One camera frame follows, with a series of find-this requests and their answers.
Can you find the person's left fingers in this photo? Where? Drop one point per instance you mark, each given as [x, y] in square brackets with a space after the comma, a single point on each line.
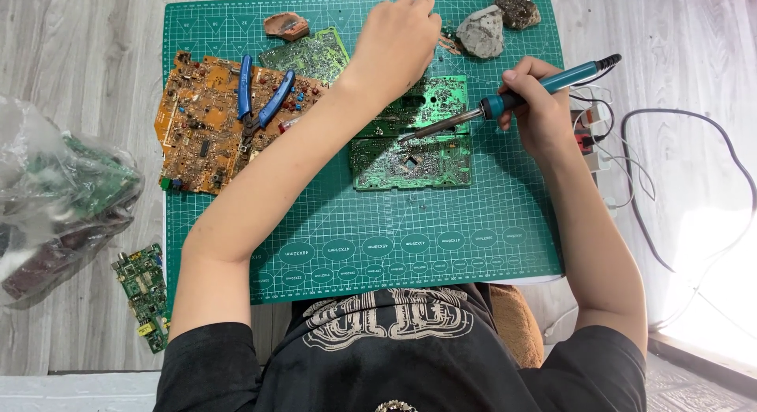
[429, 27]

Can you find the narrow green circuit board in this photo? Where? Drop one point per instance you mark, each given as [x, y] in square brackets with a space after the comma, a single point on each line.
[143, 293]

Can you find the clear bag of circuit boards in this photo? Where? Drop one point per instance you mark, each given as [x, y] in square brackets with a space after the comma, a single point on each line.
[65, 193]

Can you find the orange circuit board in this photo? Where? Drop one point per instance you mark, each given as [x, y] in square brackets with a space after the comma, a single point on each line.
[195, 110]

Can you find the teal soldering iron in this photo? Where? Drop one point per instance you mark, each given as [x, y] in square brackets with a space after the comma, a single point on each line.
[568, 78]

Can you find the person's right hand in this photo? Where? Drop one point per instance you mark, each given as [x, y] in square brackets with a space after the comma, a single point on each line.
[547, 122]

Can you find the person's black printed t-shirt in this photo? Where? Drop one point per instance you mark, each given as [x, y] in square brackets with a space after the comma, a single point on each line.
[402, 359]

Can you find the reddish brown stone fragment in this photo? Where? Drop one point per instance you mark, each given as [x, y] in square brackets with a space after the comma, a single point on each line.
[287, 26]

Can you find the green cutting mat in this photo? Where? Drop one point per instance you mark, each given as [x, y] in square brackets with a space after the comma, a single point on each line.
[378, 223]

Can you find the dark brown rock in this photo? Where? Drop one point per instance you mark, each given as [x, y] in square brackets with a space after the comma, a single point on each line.
[519, 10]

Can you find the copper scrap bits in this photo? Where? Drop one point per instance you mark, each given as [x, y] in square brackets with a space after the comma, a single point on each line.
[450, 45]

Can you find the white power strip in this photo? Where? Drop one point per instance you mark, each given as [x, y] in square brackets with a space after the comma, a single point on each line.
[591, 146]

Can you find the grey rock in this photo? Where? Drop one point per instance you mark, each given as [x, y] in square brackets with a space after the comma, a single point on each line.
[482, 33]

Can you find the large green circuit board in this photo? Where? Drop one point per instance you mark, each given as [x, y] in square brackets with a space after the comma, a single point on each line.
[432, 163]

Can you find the brown cushion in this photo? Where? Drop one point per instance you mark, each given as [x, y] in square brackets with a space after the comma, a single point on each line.
[517, 323]

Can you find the small red-capped glass component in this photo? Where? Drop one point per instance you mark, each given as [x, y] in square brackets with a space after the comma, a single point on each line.
[288, 124]

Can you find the person's left hand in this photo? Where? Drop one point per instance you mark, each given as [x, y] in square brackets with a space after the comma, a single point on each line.
[393, 45]

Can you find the small green circuit board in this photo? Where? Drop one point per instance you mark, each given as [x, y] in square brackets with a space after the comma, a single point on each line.
[310, 56]

